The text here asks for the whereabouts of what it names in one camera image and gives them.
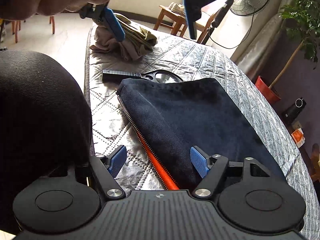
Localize navy zip jacket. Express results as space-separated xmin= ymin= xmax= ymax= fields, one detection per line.
xmin=117 ymin=78 xmax=285 ymax=191

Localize olive and beige clothes pile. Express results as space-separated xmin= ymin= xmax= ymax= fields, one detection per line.
xmin=90 ymin=13 xmax=157 ymax=61

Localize white sneakers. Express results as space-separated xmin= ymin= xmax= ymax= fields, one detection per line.
xmin=168 ymin=2 xmax=185 ymax=16

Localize wooden chair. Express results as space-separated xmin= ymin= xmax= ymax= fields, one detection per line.
xmin=153 ymin=5 xmax=218 ymax=43

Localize standing electric fan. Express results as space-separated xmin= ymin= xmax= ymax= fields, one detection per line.
xmin=229 ymin=0 xmax=269 ymax=17

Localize silver quilted bedspread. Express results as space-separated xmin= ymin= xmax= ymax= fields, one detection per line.
xmin=85 ymin=24 xmax=319 ymax=239

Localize black magnifier tool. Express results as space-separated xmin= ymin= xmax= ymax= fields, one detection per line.
xmin=103 ymin=69 xmax=183 ymax=83

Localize beige curtain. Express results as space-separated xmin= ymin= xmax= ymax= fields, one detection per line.
xmin=231 ymin=0 xmax=292 ymax=81

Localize orange tissue box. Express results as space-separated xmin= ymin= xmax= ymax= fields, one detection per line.
xmin=291 ymin=128 xmax=305 ymax=148

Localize black cylindrical speaker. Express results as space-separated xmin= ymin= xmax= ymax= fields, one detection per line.
xmin=281 ymin=98 xmax=306 ymax=125

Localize red plant pot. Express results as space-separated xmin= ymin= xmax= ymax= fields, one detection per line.
xmin=255 ymin=76 xmax=281 ymax=105

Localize wooden TV stand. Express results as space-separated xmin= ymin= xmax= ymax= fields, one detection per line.
xmin=299 ymin=144 xmax=319 ymax=182

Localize white wall socket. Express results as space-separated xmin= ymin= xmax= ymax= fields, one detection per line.
xmin=292 ymin=121 xmax=302 ymax=131

